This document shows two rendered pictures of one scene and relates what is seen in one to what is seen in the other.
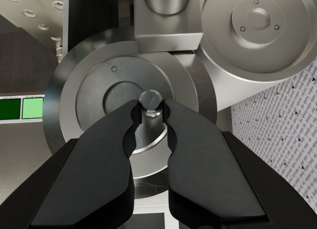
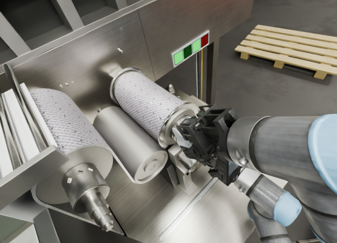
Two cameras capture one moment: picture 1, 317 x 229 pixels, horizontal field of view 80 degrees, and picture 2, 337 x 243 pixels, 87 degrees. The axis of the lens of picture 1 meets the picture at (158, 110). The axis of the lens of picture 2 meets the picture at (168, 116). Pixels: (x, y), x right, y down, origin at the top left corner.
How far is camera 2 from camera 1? 0.41 m
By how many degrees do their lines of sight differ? 49
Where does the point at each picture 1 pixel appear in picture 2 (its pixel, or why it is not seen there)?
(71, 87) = not seen: hidden behind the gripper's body
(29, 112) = (179, 54)
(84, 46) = not seen: hidden behind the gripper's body
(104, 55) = not seen: hidden behind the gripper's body
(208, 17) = (163, 157)
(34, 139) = (175, 40)
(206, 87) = (162, 144)
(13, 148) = (183, 31)
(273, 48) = (145, 165)
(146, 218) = (82, 0)
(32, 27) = (187, 99)
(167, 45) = (176, 146)
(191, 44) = (171, 150)
